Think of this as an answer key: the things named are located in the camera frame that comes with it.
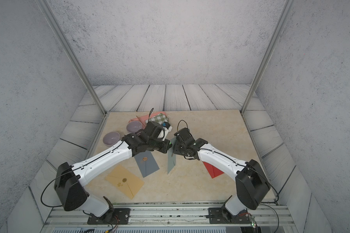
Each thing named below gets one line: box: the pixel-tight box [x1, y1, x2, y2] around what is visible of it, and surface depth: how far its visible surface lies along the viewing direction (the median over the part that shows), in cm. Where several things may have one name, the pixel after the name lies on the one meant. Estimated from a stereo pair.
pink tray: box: [127, 111, 166, 128], surface depth 117 cm
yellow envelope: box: [105, 164, 145, 200], surface depth 86 cm
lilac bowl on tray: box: [126, 120, 143, 134], surface depth 110 cm
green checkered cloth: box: [145, 112, 169, 125], surface depth 117 cm
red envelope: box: [202, 161, 225, 179], surface depth 89 cm
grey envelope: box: [134, 149, 160, 179], surface depth 93 cm
